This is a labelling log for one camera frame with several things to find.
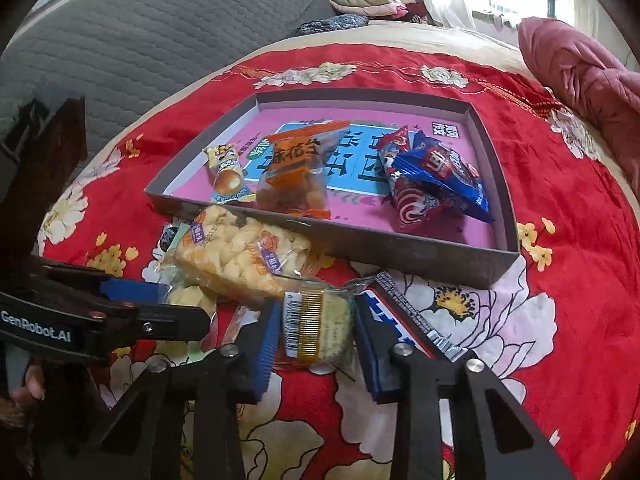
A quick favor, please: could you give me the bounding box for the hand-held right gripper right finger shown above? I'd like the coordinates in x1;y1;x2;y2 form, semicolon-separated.
351;295;576;480

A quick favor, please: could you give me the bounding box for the red floral blanket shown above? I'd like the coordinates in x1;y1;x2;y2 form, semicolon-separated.
37;42;640;480

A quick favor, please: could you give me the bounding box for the grey quilted headboard cover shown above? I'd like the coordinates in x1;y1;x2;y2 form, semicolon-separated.
0;0;333;171

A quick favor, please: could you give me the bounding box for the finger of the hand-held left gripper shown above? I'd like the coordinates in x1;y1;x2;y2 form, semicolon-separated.
26;256;169;304
74;301;212;347

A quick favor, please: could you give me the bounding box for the grey shallow cardboard box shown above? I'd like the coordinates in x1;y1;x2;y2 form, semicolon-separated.
144;87;522;292

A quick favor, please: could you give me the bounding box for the blue cookie packet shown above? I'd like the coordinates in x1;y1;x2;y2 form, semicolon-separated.
395;132;496;225

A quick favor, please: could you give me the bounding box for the yellow egg roll packet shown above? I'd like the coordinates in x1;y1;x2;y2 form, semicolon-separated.
202;142;256;203

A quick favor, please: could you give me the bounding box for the person's left hand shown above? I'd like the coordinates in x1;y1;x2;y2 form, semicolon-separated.
12;364;47;403

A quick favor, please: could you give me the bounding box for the orange clear snack packet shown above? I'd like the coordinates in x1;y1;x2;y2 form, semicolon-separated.
255;119;353;220

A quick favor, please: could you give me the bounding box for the dark patterned pillow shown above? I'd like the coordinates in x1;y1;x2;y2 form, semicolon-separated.
295;14;371;37

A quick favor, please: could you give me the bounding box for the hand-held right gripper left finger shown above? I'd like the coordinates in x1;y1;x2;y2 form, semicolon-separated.
40;299;282;480

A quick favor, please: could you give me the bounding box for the dark chocolate bar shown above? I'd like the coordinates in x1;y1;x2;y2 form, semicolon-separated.
360;270;478;361

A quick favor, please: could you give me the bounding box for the clear cracker packet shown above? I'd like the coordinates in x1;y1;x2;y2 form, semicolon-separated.
227;280;373;376

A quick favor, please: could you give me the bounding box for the yellow puffed cracker packet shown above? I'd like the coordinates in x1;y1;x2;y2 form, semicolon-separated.
172;204;313;306

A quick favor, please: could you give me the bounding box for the red long snack packet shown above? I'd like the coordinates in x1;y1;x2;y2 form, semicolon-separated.
375;127;468;233

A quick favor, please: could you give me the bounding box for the green drink print packet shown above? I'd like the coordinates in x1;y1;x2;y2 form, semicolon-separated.
159;222;193;263

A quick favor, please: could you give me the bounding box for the pink quilted duvet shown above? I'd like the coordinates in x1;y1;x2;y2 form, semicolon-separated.
517;16;640;186

